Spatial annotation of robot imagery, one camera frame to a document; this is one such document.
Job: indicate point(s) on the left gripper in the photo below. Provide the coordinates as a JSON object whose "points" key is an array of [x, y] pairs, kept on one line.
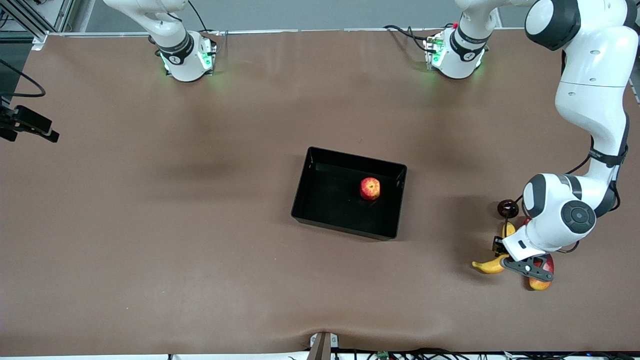
{"points": [[498, 245]]}

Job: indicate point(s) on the yellow banana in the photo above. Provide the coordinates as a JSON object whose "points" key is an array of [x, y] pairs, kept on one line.
{"points": [[487, 266]]}

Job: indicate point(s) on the red yellow striped apple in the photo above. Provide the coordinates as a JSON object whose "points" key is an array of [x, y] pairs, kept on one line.
{"points": [[370, 189]]}

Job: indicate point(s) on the black rectangular plastic box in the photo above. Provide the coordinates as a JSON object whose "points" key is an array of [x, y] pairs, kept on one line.
{"points": [[330, 200]]}

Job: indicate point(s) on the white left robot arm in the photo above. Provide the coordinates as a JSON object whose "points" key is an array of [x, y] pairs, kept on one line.
{"points": [[595, 75]]}

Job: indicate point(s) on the red yellow mango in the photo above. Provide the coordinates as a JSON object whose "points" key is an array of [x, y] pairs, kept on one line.
{"points": [[540, 285]]}

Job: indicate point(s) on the small green circuit board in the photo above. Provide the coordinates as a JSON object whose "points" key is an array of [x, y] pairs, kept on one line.
{"points": [[383, 355]]}

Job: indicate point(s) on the large table cover sheet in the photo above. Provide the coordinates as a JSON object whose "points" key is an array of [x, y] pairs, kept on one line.
{"points": [[150, 250]]}

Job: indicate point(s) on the aluminium extrusion frame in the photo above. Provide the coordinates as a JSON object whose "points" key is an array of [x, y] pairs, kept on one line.
{"points": [[30, 17]]}

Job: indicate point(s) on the metal table clamp bracket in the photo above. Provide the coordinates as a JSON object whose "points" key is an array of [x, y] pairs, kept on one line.
{"points": [[322, 345]]}

